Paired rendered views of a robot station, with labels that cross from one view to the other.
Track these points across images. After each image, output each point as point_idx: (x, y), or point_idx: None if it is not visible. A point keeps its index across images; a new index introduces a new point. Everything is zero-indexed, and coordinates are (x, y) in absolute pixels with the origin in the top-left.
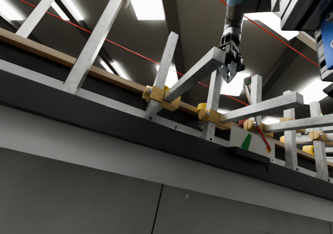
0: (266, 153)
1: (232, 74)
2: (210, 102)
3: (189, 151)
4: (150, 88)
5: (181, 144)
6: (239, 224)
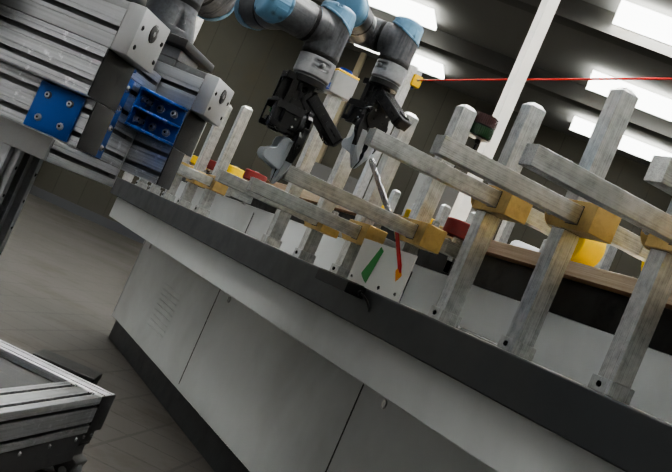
0: (391, 281)
1: (349, 152)
2: None
3: (301, 286)
4: None
5: (299, 278)
6: None
